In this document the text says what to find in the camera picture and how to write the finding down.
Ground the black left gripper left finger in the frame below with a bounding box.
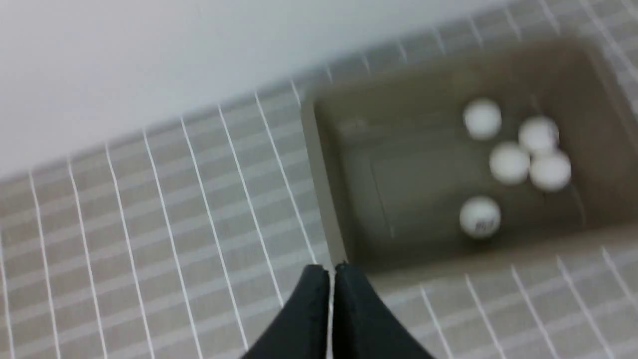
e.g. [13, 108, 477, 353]
[242, 264, 330, 359]

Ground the white ball with logo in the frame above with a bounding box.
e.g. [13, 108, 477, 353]
[460, 196, 501, 239]

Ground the olive green plastic bin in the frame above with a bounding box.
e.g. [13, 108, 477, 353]
[301, 36, 637, 275]

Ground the white plain ball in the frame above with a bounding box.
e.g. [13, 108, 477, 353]
[488, 142, 531, 185]
[518, 116, 560, 154]
[529, 150, 572, 192]

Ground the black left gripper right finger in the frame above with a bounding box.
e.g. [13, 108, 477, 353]
[332, 263, 433, 359]

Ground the grey checked tablecloth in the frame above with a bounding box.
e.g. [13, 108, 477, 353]
[1, 0, 637, 359]

